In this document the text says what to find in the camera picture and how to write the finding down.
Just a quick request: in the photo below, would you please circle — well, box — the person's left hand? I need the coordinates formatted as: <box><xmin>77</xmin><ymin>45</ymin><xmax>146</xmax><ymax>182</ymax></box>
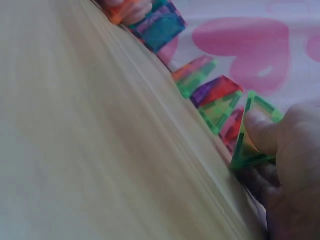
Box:
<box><xmin>98</xmin><ymin>0</ymin><xmax>154</xmax><ymax>26</ymax></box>

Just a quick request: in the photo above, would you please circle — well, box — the orange square magnetic tile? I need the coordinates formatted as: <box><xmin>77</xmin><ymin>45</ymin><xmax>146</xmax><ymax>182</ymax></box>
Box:
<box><xmin>104</xmin><ymin>0</ymin><xmax>135</xmax><ymax>26</ymax></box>

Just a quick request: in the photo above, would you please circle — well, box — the pink square magnetic tile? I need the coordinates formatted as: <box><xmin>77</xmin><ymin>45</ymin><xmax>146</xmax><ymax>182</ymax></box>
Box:
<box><xmin>218</xmin><ymin>106</ymin><xmax>246</xmax><ymax>154</ymax></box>

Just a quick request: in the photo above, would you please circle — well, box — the green triangle magnetic tile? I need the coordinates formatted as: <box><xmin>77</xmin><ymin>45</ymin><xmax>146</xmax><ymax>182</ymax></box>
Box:
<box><xmin>229</xmin><ymin>90</ymin><xmax>285</xmax><ymax>172</ymax></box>

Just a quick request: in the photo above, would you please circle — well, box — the person's right hand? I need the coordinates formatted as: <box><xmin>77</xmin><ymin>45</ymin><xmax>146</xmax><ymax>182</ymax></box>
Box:
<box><xmin>236</xmin><ymin>98</ymin><xmax>320</xmax><ymax>240</ymax></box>

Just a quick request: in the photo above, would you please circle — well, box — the green and yellow magnetic tile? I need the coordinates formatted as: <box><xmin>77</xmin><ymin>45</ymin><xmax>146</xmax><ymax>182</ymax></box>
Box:
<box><xmin>198</xmin><ymin>90</ymin><xmax>243</xmax><ymax>136</ymax></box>

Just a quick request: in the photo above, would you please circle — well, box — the blue square magnetic tile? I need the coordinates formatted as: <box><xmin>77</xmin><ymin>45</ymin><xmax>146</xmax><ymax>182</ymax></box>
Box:
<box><xmin>128</xmin><ymin>0</ymin><xmax>188</xmax><ymax>55</ymax></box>

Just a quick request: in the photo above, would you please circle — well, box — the orange and green magnetic tile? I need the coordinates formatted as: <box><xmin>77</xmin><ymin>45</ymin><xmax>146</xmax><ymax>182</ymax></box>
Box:
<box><xmin>171</xmin><ymin>54</ymin><xmax>217</xmax><ymax>99</ymax></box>

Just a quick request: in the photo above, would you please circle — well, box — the red and purple magnetic tile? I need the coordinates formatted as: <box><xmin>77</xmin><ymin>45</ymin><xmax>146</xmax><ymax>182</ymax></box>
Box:
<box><xmin>189</xmin><ymin>74</ymin><xmax>243</xmax><ymax>109</ymax></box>

